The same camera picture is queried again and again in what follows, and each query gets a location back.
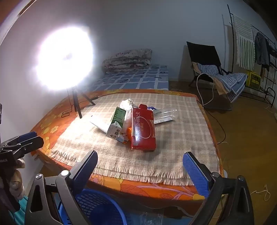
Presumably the white green striped towel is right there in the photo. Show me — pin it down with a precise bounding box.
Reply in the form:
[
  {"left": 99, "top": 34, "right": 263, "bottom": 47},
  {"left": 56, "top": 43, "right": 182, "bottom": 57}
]
[{"left": 233, "top": 14, "right": 256, "bottom": 71}]

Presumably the yellow plastic crate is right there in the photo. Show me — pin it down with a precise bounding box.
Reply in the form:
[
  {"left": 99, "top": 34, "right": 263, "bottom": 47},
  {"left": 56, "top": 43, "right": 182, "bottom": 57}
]
[{"left": 245, "top": 71, "right": 263, "bottom": 91}]

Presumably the white plastic bag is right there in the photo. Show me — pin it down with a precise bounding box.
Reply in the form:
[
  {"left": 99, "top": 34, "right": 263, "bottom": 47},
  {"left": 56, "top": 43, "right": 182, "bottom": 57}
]
[{"left": 119, "top": 98, "right": 136, "bottom": 130}]

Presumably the beige plaid blanket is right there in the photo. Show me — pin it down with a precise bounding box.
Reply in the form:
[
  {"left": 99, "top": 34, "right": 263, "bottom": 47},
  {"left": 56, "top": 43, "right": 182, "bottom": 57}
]
[{"left": 49, "top": 93, "right": 220, "bottom": 186}]

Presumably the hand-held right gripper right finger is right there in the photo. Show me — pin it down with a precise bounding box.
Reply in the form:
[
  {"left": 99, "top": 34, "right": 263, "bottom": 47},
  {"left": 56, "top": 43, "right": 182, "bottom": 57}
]
[{"left": 183, "top": 151, "right": 254, "bottom": 225}]

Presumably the black tripod stand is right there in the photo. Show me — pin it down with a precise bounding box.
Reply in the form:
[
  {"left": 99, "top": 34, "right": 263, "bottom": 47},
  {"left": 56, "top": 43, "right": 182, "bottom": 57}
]
[{"left": 67, "top": 85, "right": 99, "bottom": 119}]

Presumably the black light cable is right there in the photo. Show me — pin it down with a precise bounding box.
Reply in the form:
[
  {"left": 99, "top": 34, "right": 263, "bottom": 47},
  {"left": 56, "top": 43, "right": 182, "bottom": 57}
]
[{"left": 61, "top": 89, "right": 87, "bottom": 118}]

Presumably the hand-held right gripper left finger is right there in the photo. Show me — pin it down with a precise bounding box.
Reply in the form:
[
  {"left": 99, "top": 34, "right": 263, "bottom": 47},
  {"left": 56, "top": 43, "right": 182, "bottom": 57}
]
[{"left": 25, "top": 150, "right": 98, "bottom": 225}]

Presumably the person's left hand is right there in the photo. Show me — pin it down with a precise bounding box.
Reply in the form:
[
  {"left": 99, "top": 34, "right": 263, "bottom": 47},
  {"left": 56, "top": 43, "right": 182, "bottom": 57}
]
[{"left": 7, "top": 158, "right": 26, "bottom": 200}]

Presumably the white cable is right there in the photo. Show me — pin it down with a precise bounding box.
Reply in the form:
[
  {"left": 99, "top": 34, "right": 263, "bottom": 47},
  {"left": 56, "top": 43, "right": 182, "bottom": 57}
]
[{"left": 196, "top": 73, "right": 217, "bottom": 106}]

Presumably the black drying rack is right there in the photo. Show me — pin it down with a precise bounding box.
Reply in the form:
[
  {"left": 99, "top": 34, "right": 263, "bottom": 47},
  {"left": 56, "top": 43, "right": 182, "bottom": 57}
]
[{"left": 227, "top": 4, "right": 277, "bottom": 109}]

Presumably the orange teal snack wrapper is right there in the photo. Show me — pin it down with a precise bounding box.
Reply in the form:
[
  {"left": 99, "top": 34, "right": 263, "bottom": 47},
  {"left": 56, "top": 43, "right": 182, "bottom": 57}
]
[{"left": 117, "top": 133, "right": 130, "bottom": 143}]

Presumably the dark hanging garment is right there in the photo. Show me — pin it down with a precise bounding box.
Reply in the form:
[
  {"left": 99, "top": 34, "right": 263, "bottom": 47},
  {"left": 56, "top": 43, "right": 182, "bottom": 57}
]
[{"left": 254, "top": 32, "right": 271, "bottom": 72}]

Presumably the clear plastic wrap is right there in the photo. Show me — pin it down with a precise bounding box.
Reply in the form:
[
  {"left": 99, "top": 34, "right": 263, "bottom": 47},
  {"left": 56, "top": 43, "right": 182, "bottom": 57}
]
[{"left": 138, "top": 212, "right": 165, "bottom": 225}]

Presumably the clear plastic wrapper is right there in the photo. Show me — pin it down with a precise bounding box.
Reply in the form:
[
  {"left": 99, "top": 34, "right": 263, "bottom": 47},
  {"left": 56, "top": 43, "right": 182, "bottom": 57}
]
[{"left": 153, "top": 109, "right": 177, "bottom": 125}]

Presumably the red cardboard box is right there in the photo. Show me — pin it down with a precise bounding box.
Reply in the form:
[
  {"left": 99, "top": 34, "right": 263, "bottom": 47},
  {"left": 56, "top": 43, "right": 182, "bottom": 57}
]
[{"left": 130, "top": 104, "right": 157, "bottom": 150}]

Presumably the green white carton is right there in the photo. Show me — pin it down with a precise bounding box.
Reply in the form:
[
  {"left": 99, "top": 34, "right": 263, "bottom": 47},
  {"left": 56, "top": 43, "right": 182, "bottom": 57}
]
[{"left": 105, "top": 107, "right": 126, "bottom": 139}]

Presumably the bright ring light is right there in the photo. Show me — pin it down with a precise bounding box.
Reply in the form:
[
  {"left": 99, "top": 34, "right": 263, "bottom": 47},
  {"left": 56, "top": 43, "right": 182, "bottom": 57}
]
[{"left": 35, "top": 27, "right": 94, "bottom": 90}]

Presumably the blue checked mattress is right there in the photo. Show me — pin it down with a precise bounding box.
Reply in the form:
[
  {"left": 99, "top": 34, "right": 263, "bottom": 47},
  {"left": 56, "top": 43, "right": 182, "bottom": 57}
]
[{"left": 88, "top": 64, "right": 169, "bottom": 91}]

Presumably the blue plastic basket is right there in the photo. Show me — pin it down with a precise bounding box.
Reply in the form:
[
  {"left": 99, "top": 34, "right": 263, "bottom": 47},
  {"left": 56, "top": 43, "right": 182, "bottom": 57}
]
[{"left": 58, "top": 188, "right": 130, "bottom": 225}]

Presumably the blue striped blanket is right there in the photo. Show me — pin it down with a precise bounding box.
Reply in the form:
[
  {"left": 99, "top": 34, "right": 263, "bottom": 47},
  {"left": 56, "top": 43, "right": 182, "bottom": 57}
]
[{"left": 198, "top": 64, "right": 248, "bottom": 103}]

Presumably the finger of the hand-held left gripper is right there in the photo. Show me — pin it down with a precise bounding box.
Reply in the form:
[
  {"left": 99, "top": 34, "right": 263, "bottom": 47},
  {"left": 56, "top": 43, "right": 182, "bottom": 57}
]
[
  {"left": 4, "top": 136, "right": 45, "bottom": 160},
  {"left": 0, "top": 132, "right": 38, "bottom": 148}
]

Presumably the beige cloth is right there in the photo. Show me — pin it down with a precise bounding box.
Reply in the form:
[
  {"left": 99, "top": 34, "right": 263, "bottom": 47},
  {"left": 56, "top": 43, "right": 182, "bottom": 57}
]
[{"left": 191, "top": 62, "right": 225, "bottom": 96}]

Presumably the folded floral quilt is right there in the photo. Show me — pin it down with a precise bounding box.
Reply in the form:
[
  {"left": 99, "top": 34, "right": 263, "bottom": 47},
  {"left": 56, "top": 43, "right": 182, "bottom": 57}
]
[{"left": 102, "top": 49, "right": 153, "bottom": 75}]

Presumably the white string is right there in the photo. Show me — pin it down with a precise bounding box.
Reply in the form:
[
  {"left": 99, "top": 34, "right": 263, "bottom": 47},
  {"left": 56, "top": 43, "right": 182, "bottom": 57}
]
[{"left": 251, "top": 185, "right": 271, "bottom": 200}]

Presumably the black folding chair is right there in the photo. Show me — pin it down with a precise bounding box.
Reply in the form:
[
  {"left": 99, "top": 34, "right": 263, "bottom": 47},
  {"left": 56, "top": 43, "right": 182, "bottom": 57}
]
[{"left": 186, "top": 42, "right": 234, "bottom": 87}]

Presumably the black floor cable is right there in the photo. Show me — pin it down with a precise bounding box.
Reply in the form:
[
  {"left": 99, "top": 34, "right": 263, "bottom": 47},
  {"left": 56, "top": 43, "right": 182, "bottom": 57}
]
[{"left": 203, "top": 104, "right": 226, "bottom": 144}]

